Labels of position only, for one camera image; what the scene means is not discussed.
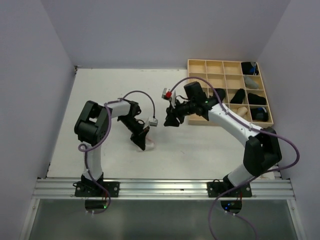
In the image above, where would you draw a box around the black blue rolled underwear bottom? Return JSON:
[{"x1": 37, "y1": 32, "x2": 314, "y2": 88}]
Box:
[{"x1": 250, "y1": 107, "x2": 269, "y2": 122}]

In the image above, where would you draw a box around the black striped underwear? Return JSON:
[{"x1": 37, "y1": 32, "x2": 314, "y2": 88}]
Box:
[{"x1": 215, "y1": 88, "x2": 226, "y2": 102}]

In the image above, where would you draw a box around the beige rolled underwear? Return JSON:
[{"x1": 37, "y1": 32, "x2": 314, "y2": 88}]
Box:
[{"x1": 236, "y1": 106, "x2": 248, "y2": 119}]

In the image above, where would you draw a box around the wooden compartment organizer box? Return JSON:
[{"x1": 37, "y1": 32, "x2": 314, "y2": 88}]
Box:
[{"x1": 187, "y1": 59, "x2": 274, "y2": 128}]

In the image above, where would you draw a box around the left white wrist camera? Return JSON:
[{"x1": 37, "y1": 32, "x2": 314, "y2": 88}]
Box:
[{"x1": 147, "y1": 117, "x2": 158, "y2": 127}]

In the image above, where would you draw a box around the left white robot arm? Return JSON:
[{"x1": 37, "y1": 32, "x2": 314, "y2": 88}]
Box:
[{"x1": 74, "y1": 100, "x2": 150, "y2": 197}]

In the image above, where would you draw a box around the black rolled underwear right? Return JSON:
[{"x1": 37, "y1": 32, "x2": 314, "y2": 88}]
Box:
[{"x1": 247, "y1": 93, "x2": 267, "y2": 105}]

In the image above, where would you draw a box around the black blue rolled underwear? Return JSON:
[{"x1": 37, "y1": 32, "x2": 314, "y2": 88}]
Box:
[
  {"x1": 240, "y1": 61, "x2": 259, "y2": 76},
  {"x1": 250, "y1": 107, "x2": 269, "y2": 122}
]

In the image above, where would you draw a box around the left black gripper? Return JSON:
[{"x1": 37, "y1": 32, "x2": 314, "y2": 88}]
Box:
[{"x1": 118, "y1": 115, "x2": 150, "y2": 151}]

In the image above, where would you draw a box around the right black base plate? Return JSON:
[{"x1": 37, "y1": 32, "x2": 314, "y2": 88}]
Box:
[{"x1": 206, "y1": 179, "x2": 253, "y2": 198}]

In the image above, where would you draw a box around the white pink-trimmed underwear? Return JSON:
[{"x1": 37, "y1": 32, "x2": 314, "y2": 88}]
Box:
[{"x1": 137, "y1": 137, "x2": 155, "y2": 152}]

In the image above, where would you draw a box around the aluminium mounting rail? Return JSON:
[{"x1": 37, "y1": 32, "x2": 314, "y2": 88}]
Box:
[{"x1": 32, "y1": 178, "x2": 295, "y2": 200}]

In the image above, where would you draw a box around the black blue rolled underwear top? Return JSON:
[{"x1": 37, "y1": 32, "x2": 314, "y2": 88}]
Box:
[{"x1": 240, "y1": 61, "x2": 259, "y2": 76}]

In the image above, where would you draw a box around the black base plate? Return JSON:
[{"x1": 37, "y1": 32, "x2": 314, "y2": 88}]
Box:
[
  {"x1": 206, "y1": 179, "x2": 253, "y2": 198},
  {"x1": 73, "y1": 181, "x2": 120, "y2": 198}
]

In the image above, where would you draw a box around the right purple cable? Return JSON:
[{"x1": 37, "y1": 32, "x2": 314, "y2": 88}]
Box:
[{"x1": 170, "y1": 76, "x2": 301, "y2": 240}]

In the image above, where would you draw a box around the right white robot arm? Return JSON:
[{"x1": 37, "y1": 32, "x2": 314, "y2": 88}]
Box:
[{"x1": 161, "y1": 81, "x2": 282, "y2": 197}]

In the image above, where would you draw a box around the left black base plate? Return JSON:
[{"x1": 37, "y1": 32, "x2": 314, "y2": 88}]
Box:
[{"x1": 73, "y1": 181, "x2": 120, "y2": 198}]

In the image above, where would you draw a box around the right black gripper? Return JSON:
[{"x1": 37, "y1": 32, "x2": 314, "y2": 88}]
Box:
[{"x1": 163, "y1": 97, "x2": 196, "y2": 127}]

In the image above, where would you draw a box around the grey rolled underwear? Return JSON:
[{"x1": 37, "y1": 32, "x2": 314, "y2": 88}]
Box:
[{"x1": 244, "y1": 76, "x2": 259, "y2": 89}]

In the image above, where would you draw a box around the black rolled underwear middle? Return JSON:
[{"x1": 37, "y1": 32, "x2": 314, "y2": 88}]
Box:
[{"x1": 230, "y1": 88, "x2": 245, "y2": 104}]

